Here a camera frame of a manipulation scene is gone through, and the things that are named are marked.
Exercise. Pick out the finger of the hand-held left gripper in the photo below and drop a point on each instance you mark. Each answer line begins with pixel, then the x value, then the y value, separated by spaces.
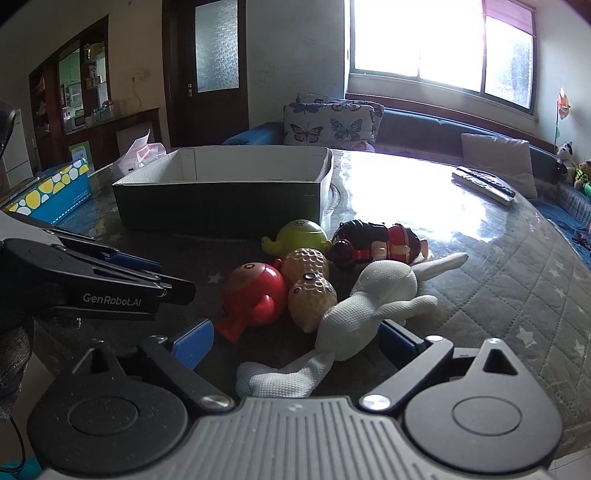
pixel 178 291
pixel 134 265

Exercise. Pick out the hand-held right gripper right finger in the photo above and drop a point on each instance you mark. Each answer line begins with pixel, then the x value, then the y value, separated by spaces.
pixel 398 344

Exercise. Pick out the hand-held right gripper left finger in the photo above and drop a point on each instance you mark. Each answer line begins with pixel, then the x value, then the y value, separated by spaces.
pixel 194 345

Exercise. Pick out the white plush rabbit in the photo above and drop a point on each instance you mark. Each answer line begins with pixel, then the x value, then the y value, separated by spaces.
pixel 360 314

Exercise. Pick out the red round toy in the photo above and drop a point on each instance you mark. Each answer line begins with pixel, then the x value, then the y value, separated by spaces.
pixel 251 290

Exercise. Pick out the dark green cardboard box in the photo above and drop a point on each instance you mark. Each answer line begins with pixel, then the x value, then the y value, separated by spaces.
pixel 217 203

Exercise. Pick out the green round toy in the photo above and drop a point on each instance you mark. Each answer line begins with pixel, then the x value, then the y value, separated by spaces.
pixel 300 233

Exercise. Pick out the grey quilted desktop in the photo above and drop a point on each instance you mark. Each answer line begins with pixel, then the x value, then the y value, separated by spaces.
pixel 461 263

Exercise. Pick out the person's left hand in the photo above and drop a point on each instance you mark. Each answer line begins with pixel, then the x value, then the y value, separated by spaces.
pixel 14 369

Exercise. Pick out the blue box with yellow dots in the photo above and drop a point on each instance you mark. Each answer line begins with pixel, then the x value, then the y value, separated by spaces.
pixel 55 189

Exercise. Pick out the red and black doll toy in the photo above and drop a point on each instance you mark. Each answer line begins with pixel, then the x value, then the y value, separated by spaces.
pixel 369 242

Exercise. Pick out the white tissue pack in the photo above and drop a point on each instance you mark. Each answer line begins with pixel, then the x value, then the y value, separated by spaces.
pixel 138 154

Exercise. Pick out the white paper sign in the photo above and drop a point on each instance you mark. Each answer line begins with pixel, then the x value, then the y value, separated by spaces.
pixel 82 154

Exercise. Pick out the dark wooden cabinet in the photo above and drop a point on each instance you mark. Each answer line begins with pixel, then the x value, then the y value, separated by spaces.
pixel 120 129

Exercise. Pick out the white refrigerator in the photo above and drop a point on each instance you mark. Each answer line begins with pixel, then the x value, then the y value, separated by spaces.
pixel 18 147

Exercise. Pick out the silver remote control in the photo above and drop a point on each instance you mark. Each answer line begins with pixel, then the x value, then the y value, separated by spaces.
pixel 480 190

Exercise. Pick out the dark wooden door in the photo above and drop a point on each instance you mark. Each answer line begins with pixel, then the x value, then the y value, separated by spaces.
pixel 217 106

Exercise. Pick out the black remote control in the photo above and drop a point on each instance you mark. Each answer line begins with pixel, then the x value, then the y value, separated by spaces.
pixel 485 179

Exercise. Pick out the grey cushion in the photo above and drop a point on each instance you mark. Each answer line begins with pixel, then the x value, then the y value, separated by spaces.
pixel 501 161

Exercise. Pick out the dark blue sofa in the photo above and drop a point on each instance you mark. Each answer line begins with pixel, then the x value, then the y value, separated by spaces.
pixel 415 127

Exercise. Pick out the butterfly print pillow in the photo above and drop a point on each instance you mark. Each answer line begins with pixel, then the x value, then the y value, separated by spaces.
pixel 341 99
pixel 328 125

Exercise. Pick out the brown and green plush toy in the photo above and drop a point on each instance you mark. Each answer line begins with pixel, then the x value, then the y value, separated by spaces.
pixel 584 177

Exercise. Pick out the colourful pinwheel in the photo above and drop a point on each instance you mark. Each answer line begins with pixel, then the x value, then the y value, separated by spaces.
pixel 562 104

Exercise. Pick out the window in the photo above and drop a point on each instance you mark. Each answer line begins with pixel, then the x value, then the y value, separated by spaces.
pixel 415 37

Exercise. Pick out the pink window blind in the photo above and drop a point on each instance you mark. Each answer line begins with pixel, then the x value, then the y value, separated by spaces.
pixel 508 13

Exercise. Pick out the wall power outlet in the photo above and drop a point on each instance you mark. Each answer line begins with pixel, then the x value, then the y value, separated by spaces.
pixel 140 74

